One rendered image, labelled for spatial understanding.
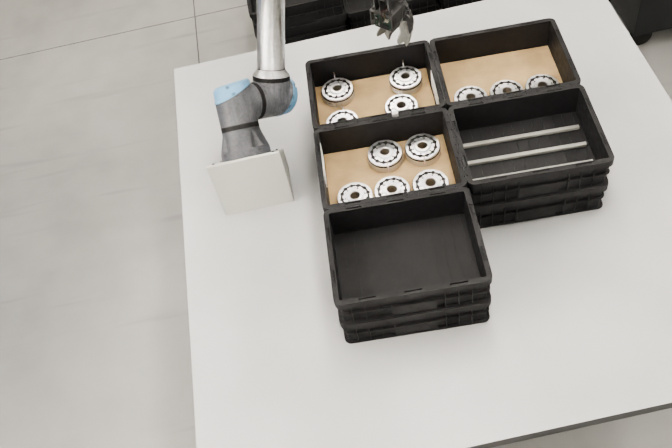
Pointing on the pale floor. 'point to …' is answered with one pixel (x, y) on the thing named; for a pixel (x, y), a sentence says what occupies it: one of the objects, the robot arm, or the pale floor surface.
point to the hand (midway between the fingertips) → (398, 37)
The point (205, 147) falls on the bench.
